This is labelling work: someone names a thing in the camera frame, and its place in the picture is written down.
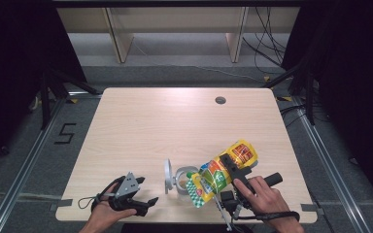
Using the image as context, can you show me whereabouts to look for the black tape floor marking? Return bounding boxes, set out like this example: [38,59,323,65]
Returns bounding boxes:
[53,122,78,146]

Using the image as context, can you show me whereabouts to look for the glass jar with hinged lid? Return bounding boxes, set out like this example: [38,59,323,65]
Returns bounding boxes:
[163,157,200,203]

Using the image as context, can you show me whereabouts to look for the black metal stand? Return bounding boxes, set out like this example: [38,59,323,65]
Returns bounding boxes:
[39,68,102,131]
[261,60,317,126]

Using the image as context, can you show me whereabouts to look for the metal floor rail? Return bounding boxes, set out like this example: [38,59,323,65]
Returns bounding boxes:
[0,93,70,233]
[291,96,367,233]

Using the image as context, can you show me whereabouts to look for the light wooden shelf unit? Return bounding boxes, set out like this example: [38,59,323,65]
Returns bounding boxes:
[56,7,300,64]

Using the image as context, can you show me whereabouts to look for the yellow snack bag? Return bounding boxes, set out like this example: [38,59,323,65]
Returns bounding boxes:
[185,139,259,209]

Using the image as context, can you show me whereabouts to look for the grey tape piece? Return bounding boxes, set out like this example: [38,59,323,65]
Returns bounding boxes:
[49,198,74,212]
[300,203,324,216]

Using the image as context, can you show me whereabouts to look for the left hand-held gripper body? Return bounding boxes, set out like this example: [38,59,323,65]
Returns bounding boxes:
[108,171,150,217]

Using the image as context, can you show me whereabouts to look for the black curtain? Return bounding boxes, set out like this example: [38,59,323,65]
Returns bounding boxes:
[281,0,373,210]
[0,0,89,178]

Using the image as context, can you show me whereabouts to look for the thin black cord loop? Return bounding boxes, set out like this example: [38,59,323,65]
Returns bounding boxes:
[77,195,97,210]

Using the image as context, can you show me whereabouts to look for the black metal beam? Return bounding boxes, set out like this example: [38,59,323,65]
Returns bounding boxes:
[51,0,306,9]

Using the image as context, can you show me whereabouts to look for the person's left hand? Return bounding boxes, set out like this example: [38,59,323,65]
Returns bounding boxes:
[90,183,138,225]

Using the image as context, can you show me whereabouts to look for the person's right hand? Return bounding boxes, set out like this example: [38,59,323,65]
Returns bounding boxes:
[232,176,300,225]

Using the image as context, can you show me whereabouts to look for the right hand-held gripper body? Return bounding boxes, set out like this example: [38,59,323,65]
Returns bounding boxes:
[213,166,284,232]

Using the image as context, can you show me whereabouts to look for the black wrist strap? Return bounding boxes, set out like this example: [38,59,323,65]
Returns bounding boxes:
[239,210,301,223]

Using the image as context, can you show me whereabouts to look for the bundle of black cables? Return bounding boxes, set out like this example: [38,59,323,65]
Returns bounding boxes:
[242,7,288,76]

